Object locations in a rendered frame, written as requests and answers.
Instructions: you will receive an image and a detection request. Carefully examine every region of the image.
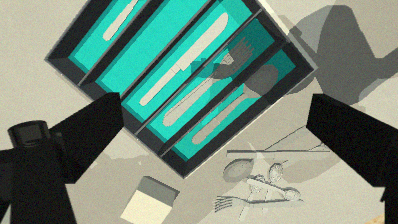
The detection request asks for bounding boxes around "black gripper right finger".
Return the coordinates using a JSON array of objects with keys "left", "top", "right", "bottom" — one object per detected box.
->
[{"left": 306, "top": 93, "right": 398, "bottom": 224}]

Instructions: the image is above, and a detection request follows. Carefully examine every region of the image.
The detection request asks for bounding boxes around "pale beige spoon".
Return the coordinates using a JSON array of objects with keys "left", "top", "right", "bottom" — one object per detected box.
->
[
  {"left": 246, "top": 178, "right": 301, "bottom": 201},
  {"left": 239, "top": 176, "right": 265, "bottom": 222},
  {"left": 280, "top": 143, "right": 330, "bottom": 169},
  {"left": 102, "top": 0, "right": 138, "bottom": 41},
  {"left": 262, "top": 165, "right": 283, "bottom": 213}
]

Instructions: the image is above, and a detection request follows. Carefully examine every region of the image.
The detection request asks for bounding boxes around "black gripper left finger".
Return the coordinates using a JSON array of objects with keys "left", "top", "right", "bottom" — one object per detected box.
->
[{"left": 0, "top": 92, "right": 124, "bottom": 224}]

